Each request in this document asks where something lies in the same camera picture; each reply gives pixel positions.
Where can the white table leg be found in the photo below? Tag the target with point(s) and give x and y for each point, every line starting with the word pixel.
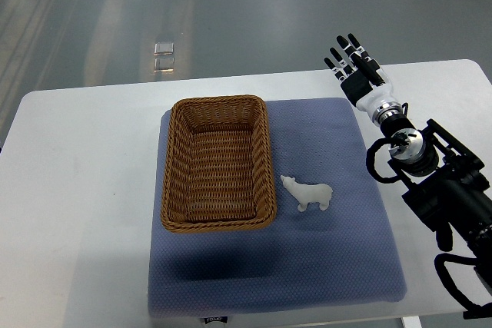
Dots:
pixel 411 322

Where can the metal floor plate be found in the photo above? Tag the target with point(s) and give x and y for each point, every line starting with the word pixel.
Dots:
pixel 164 56

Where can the brown wicker basket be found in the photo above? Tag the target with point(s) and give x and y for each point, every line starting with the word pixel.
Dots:
pixel 219 173

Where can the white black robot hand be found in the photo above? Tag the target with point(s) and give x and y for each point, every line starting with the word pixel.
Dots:
pixel 362 79

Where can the blue padded mat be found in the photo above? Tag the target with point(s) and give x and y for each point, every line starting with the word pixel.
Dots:
pixel 344 255

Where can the white bear figurine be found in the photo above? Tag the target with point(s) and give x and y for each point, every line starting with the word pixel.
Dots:
pixel 306 194

